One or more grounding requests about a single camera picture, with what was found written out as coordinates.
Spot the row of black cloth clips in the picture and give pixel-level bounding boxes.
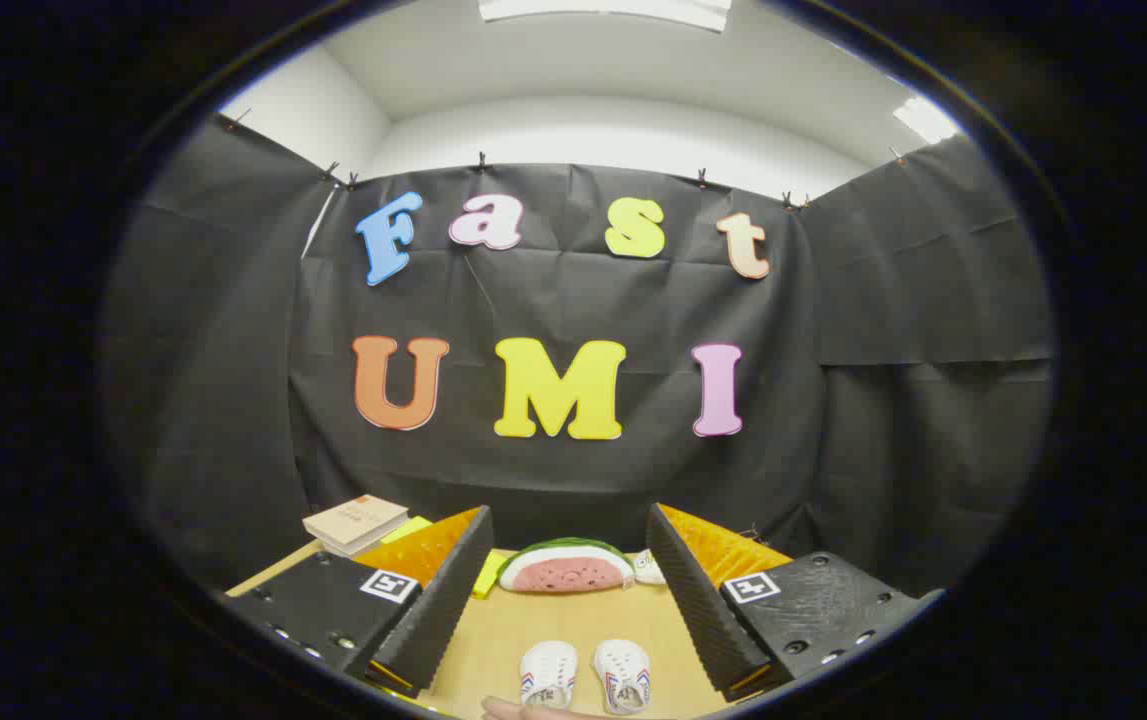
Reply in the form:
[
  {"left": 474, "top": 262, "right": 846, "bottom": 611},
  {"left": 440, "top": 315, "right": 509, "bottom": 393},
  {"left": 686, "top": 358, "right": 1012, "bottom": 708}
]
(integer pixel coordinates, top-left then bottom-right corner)
[{"left": 218, "top": 108, "right": 909, "bottom": 211}]

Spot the white canvas shoe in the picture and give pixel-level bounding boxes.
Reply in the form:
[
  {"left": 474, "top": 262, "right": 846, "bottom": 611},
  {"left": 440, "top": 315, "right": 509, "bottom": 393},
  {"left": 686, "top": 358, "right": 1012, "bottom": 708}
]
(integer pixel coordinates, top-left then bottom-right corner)
[
  {"left": 592, "top": 639, "right": 652, "bottom": 715},
  {"left": 519, "top": 640, "right": 579, "bottom": 710}
]

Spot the ceiling light panel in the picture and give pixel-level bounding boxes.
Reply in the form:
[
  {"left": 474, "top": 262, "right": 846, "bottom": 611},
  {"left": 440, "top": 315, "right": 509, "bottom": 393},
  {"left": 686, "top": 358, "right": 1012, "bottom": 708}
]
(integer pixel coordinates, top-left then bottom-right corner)
[
  {"left": 893, "top": 97, "right": 962, "bottom": 144},
  {"left": 478, "top": 0, "right": 734, "bottom": 33}
]

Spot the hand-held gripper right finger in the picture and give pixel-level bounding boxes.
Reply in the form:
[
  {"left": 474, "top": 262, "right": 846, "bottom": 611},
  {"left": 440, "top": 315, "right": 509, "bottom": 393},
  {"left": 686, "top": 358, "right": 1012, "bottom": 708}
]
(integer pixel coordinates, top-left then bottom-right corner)
[{"left": 645, "top": 503, "right": 944, "bottom": 703}]

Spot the beige book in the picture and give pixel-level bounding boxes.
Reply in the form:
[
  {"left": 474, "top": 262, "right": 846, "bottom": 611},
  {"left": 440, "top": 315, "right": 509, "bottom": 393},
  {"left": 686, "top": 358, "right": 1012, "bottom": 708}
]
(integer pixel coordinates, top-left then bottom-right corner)
[{"left": 302, "top": 494, "right": 410, "bottom": 558}]

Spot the watermelon slice plush toy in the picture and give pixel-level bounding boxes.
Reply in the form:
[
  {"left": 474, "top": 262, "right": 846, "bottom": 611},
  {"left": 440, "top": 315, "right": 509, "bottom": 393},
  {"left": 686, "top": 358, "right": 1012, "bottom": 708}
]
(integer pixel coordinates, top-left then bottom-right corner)
[{"left": 496, "top": 538, "right": 636, "bottom": 595}]

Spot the yellow book with red circle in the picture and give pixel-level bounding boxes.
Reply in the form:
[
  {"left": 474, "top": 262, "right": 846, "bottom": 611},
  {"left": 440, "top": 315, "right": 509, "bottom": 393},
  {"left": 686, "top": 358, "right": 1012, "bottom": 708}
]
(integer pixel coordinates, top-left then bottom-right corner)
[{"left": 380, "top": 516, "right": 506, "bottom": 601}]

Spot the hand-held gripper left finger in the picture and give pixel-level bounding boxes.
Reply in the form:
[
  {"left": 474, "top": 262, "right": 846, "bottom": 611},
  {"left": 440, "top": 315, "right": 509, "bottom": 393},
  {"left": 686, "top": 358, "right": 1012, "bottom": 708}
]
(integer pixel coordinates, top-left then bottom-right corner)
[{"left": 223, "top": 505, "right": 496, "bottom": 699}]

